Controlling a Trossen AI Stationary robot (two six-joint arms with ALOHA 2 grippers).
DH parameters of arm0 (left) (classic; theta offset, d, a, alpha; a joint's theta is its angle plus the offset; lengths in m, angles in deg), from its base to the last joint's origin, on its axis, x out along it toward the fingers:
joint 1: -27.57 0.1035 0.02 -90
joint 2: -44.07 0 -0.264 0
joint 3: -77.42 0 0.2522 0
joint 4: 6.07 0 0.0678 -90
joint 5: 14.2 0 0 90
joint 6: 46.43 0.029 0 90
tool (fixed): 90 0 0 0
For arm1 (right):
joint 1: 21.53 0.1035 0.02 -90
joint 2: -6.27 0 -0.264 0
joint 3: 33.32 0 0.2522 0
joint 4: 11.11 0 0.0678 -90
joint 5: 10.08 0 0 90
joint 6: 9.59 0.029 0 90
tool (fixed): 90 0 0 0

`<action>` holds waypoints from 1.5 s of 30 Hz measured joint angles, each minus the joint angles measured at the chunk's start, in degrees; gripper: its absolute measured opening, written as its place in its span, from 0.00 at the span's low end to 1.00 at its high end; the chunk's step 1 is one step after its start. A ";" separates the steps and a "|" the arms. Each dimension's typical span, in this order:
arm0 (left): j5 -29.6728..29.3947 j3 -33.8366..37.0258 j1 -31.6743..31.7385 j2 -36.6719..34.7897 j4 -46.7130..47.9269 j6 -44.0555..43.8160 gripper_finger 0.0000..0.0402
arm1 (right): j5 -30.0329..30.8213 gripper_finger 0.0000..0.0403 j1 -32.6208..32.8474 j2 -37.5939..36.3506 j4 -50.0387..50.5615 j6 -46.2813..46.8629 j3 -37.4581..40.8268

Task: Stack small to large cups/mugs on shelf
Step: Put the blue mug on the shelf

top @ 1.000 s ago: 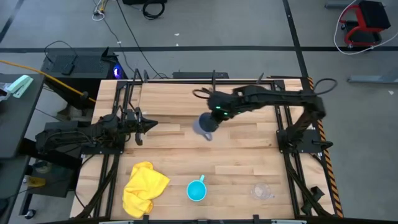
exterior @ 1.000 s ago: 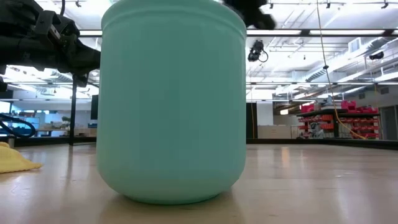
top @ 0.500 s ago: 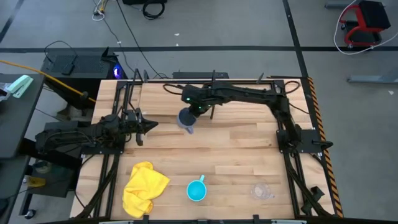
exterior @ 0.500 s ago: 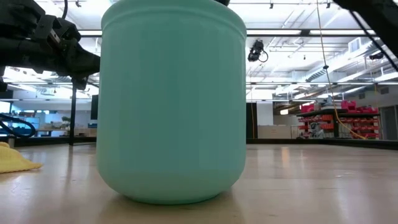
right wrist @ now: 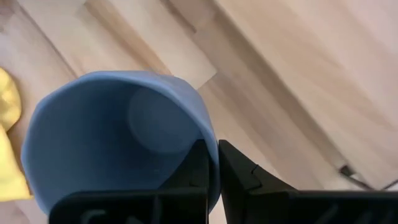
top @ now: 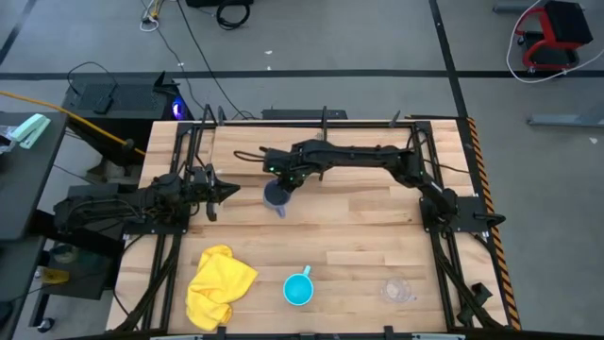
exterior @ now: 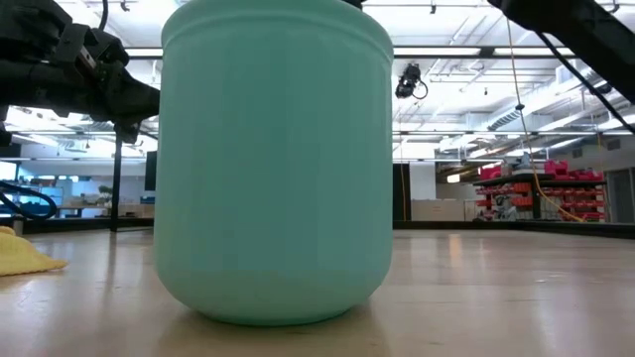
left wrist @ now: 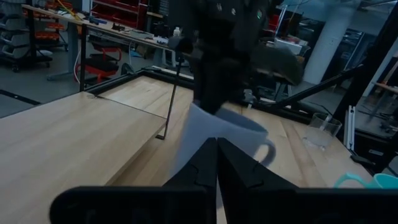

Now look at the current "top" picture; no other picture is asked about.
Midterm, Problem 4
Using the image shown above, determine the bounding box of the red and black roller stool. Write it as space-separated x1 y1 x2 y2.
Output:
513 0 595 73

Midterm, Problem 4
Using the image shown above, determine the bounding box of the gray mug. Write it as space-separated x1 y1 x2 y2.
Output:
262 178 292 219

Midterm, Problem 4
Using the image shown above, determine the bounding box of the black computer tower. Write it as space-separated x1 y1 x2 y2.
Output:
61 70 194 166

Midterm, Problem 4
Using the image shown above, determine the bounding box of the black aluminium table frame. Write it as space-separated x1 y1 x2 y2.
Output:
112 103 520 340

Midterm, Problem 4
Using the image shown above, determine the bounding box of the gray metal floor foot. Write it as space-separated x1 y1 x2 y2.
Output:
527 106 604 128

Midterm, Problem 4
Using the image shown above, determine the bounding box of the long black floor cable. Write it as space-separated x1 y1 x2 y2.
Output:
176 0 259 120

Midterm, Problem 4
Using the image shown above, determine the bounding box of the coiled black cable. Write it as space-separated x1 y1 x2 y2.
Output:
215 0 252 31

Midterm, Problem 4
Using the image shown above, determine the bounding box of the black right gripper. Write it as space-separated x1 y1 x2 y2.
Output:
262 145 308 194

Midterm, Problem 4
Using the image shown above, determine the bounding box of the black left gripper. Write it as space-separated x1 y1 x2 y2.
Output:
188 163 241 222

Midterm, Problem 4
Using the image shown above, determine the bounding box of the mint green stapler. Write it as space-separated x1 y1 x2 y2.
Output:
9 112 52 150

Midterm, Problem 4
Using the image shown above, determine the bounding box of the black desk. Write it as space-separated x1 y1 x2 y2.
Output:
0 110 70 242

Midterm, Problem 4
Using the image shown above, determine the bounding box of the yellow cloth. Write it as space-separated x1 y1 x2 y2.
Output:
185 244 260 332

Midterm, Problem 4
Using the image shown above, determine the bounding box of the yellow black hazard tape strip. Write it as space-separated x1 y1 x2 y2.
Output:
465 116 523 332

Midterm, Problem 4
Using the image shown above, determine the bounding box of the teal mug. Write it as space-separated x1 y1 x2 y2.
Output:
282 264 315 307

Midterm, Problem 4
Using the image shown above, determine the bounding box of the yellow packet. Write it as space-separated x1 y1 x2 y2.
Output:
39 266 71 285

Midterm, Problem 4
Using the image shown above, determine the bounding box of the clear plastic cup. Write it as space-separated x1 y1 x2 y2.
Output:
380 277 417 304

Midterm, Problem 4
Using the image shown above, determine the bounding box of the black power strip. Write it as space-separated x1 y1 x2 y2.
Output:
261 109 349 121

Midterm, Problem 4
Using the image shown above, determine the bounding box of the white and yellow cable bundle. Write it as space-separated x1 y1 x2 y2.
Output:
139 0 165 33

